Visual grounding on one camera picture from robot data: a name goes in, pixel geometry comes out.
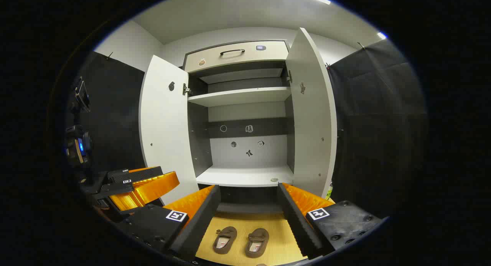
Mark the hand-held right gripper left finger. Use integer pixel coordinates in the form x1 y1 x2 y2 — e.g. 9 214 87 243
115 185 222 262

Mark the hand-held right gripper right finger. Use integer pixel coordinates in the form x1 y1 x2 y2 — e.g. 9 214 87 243
277 183 386 259

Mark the brown fuzzy shoe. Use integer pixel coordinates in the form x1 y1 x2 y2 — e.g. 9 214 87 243
245 228 270 258
213 226 237 255

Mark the grey white shoe cabinet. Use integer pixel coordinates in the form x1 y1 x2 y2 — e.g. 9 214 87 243
183 39 296 215

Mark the beige cabinet drawer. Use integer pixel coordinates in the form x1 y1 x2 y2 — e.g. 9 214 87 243
185 40 289 73

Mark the black backdrop cloth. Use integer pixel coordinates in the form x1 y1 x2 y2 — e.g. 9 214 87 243
66 51 147 175
326 38 429 218

